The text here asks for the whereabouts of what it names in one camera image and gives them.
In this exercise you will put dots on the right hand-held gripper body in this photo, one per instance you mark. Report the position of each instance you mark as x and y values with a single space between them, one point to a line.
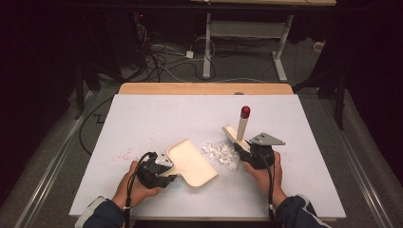
261 155

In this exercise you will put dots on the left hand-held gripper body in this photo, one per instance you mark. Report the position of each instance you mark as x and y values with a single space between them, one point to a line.
150 175

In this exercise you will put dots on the pile of white paper scraps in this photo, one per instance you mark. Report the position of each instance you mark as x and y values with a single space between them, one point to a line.
223 155

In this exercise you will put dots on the cream plastic dustpan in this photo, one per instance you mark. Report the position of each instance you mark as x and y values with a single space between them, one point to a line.
190 161

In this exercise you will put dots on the cream brush with red cap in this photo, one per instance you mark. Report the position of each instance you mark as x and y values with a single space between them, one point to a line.
242 126

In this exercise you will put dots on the person's left hand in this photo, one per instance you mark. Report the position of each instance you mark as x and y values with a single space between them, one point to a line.
133 190

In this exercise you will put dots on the person's right hand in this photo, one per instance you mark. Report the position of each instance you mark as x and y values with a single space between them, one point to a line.
269 183

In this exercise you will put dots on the white table mat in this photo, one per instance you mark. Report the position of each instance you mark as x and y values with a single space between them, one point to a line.
177 117

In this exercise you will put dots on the wooden table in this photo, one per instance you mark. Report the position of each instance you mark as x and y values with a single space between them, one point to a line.
190 88

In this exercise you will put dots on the black stand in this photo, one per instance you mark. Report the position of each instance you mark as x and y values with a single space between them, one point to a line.
79 95
340 101

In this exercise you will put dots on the white power adapter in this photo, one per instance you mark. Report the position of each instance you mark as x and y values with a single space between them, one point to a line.
189 54

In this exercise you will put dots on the metal floor rail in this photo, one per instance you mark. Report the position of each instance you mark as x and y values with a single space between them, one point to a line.
47 177
367 190

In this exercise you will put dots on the white metal desk frame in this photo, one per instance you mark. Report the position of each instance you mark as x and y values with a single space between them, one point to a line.
247 29

